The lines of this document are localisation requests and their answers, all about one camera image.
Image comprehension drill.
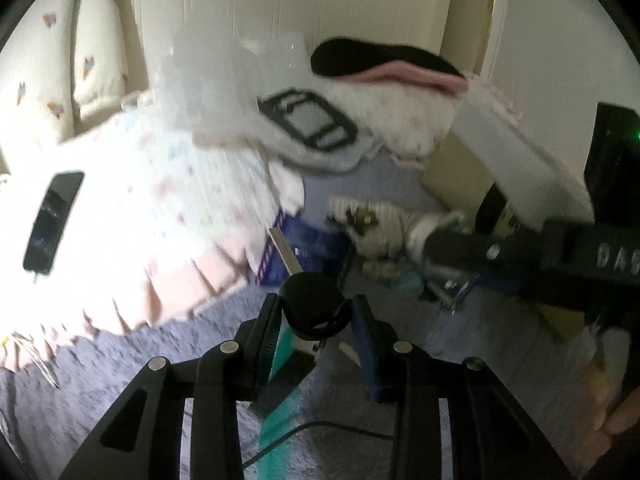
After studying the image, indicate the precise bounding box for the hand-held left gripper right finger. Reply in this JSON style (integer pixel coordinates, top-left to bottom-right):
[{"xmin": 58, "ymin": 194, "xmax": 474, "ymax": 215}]
[{"xmin": 350, "ymin": 295, "xmax": 571, "ymax": 480}]

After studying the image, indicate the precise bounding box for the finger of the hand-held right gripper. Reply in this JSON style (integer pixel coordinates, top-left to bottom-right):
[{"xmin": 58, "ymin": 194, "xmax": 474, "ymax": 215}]
[
  {"xmin": 477, "ymin": 265, "xmax": 551, "ymax": 307},
  {"xmin": 425, "ymin": 222, "xmax": 551, "ymax": 273}
]

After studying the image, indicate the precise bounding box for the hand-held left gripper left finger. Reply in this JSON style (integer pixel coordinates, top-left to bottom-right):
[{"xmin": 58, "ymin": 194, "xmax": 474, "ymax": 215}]
[{"xmin": 59, "ymin": 292, "xmax": 288, "ymax": 480}]

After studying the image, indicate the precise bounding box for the white round jar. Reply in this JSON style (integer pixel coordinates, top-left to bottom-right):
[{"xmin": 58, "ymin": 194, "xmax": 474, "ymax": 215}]
[{"xmin": 405, "ymin": 212, "xmax": 467, "ymax": 261}]

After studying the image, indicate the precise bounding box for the teal tube black cap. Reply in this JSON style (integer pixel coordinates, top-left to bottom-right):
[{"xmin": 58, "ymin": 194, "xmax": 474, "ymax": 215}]
[{"xmin": 257, "ymin": 272, "xmax": 351, "ymax": 480}]

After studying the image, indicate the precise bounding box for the white cardboard box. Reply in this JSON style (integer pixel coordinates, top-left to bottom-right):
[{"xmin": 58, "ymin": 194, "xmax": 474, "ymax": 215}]
[{"xmin": 420, "ymin": 87, "xmax": 601, "ymax": 343}]

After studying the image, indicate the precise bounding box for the person's right hand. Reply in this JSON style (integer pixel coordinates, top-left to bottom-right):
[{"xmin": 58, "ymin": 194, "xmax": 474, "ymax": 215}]
[{"xmin": 587, "ymin": 355, "xmax": 640, "ymax": 441}]

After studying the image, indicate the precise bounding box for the teal packet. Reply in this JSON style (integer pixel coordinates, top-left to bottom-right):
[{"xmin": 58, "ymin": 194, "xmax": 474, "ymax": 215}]
[{"xmin": 395, "ymin": 267, "xmax": 427, "ymax": 293}]

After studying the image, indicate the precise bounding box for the floral print pillow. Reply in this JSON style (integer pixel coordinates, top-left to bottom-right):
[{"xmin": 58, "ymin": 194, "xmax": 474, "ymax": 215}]
[{"xmin": 320, "ymin": 75, "xmax": 481, "ymax": 158}]

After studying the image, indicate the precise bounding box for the pink ruffled blanket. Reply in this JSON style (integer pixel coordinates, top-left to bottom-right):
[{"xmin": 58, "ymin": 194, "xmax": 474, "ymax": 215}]
[{"xmin": 0, "ymin": 105, "xmax": 306, "ymax": 376}]

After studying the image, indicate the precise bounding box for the black and pink cushion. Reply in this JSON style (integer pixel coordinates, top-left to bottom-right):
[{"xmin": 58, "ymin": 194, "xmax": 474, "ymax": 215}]
[{"xmin": 310, "ymin": 36, "xmax": 471, "ymax": 96}]

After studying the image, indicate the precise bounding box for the black smartphone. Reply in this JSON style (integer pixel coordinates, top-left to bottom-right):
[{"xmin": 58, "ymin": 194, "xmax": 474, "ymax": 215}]
[{"xmin": 22, "ymin": 171, "xmax": 86, "ymax": 276}]

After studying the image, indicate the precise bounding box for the white plastic bag black print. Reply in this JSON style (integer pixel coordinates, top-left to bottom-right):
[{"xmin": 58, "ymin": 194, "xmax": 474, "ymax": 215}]
[{"xmin": 145, "ymin": 25, "xmax": 373, "ymax": 173}]

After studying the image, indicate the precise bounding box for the white pillow with ice-cream print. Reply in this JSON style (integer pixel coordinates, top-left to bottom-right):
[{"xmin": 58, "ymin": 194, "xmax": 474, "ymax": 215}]
[{"xmin": 0, "ymin": 0, "xmax": 151, "ymax": 141}]

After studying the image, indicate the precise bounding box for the black cable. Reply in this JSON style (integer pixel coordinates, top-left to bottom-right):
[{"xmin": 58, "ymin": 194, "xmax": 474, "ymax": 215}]
[{"xmin": 245, "ymin": 420, "xmax": 396, "ymax": 466}]

